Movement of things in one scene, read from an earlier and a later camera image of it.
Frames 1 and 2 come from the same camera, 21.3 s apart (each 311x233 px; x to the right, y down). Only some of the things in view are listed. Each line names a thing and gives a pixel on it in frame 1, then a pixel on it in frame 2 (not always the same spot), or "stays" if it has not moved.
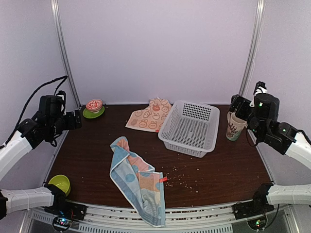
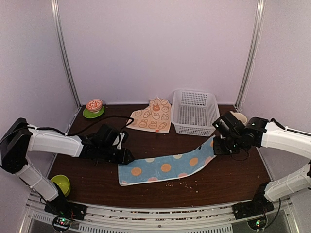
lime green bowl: x=62 y=182 stays
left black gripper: x=71 y=124 to x=124 y=158
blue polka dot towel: x=136 y=179 to x=158 y=168
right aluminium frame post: x=254 y=47 stays
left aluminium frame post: x=64 y=54 stays
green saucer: x=88 y=114 stays
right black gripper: x=234 y=103 to x=217 y=150
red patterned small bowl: x=94 y=105 stays
